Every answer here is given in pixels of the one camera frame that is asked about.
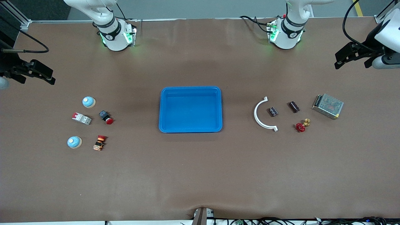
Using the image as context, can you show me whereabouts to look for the metal mesh power supply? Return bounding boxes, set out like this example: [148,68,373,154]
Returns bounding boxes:
[312,93,344,120]

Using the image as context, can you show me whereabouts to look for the white red circuit breaker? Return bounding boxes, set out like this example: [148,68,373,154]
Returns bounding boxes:
[72,112,92,125]

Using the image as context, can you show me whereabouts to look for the red mushroom push button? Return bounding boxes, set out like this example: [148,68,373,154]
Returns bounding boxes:
[99,110,114,125]

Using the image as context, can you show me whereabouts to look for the blue plastic tray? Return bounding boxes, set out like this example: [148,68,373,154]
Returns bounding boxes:
[159,86,223,133]

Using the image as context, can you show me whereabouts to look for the brown table mat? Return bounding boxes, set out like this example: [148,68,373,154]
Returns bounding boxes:
[0,17,400,223]

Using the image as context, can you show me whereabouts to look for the aluminium frame profile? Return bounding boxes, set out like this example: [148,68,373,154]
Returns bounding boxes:
[374,0,400,24]
[6,0,32,31]

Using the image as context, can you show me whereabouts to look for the brass valve red handle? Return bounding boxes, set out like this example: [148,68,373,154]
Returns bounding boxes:
[296,118,311,133]

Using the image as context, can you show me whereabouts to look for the red orange button switch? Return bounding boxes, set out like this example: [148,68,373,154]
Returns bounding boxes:
[93,135,108,151]

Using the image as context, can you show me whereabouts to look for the black arm base cables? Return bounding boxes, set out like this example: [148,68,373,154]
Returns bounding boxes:
[240,15,275,34]
[116,3,139,22]

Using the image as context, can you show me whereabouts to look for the white curved plastic bracket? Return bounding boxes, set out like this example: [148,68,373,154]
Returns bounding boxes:
[254,96,278,132]

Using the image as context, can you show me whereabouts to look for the black cable bundle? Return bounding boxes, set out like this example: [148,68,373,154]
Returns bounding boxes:
[214,217,389,225]

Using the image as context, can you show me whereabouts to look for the grey metal stand bracket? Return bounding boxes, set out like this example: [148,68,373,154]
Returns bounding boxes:
[192,207,214,225]

